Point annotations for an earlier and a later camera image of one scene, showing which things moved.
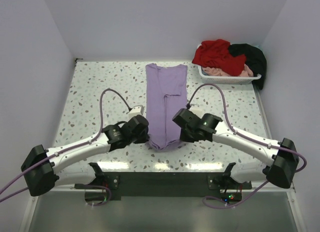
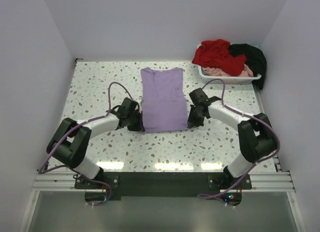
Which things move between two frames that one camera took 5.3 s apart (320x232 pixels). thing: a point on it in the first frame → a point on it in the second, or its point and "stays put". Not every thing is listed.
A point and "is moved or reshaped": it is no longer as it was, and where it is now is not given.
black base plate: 227,185 stays put
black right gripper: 184,137 → 192,122
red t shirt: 216,53 stays put
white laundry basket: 221,80 stays put
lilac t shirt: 166,94 is moved or reshaped
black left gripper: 144,138 → 139,126
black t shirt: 255,58 stays put
